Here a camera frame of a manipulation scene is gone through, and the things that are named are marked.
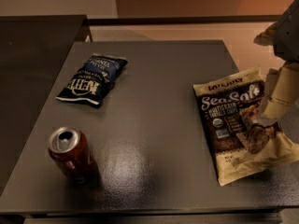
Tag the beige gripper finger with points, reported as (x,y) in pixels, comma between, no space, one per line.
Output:
(281,90)
(266,38)

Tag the blue kettle chip bag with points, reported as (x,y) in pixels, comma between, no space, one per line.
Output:
(93,81)

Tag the red coke can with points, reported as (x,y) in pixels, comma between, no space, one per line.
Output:
(69,149)

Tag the brown sea salt chip bag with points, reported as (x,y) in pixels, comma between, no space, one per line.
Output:
(240,143)

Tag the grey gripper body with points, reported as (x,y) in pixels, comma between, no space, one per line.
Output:
(289,36)

